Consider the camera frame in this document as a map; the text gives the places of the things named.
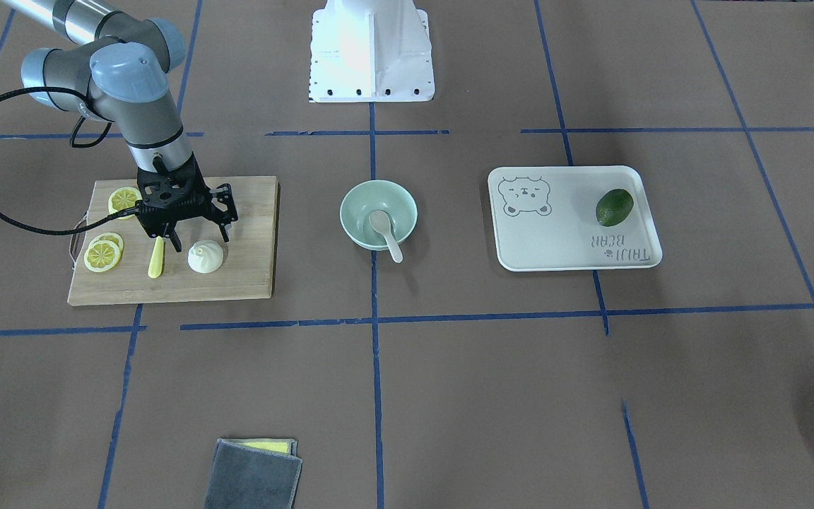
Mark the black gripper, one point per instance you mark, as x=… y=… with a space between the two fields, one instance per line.
x=224 y=208

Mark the white steamed bun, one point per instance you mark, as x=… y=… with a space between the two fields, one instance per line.
x=205 y=256

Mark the white ceramic spoon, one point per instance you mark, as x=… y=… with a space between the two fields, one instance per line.
x=381 y=223

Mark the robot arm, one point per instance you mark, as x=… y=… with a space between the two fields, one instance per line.
x=117 y=73

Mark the mint green bowl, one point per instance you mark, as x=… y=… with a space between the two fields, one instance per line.
x=363 y=199

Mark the yellow plastic knife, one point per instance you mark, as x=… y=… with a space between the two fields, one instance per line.
x=157 y=259

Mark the wooden cutting board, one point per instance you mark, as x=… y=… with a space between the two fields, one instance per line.
x=246 y=273

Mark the lemon slice under stack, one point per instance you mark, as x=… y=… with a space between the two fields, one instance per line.
x=117 y=239

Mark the upper lemon slice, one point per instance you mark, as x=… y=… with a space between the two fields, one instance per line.
x=102 y=255

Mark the grey folded cloth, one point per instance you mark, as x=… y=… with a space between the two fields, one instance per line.
x=253 y=473

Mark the white bear serving tray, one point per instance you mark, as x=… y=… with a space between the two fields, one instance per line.
x=544 y=219

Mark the green avocado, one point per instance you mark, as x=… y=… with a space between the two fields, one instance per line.
x=614 y=207

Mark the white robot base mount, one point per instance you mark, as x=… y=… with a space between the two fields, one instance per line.
x=370 y=52

